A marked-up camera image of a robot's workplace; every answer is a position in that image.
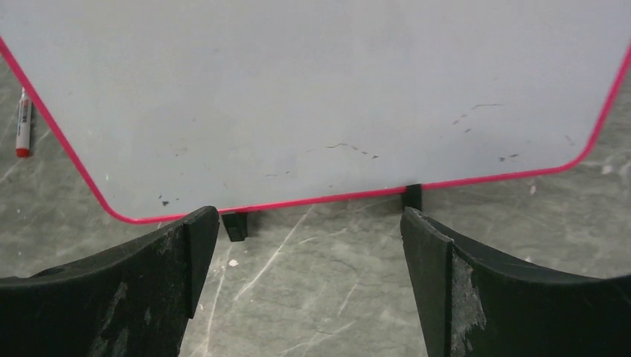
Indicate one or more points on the pink framed whiteboard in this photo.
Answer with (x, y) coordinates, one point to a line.
(166, 106)

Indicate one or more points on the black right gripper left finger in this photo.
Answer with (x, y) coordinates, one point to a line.
(134, 299)

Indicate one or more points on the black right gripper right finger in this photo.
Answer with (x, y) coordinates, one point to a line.
(474, 300)

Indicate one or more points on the black whiteboard stand foot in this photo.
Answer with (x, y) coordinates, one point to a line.
(412, 197)
(236, 225)

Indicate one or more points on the red capped whiteboard marker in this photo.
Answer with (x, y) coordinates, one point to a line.
(23, 132)

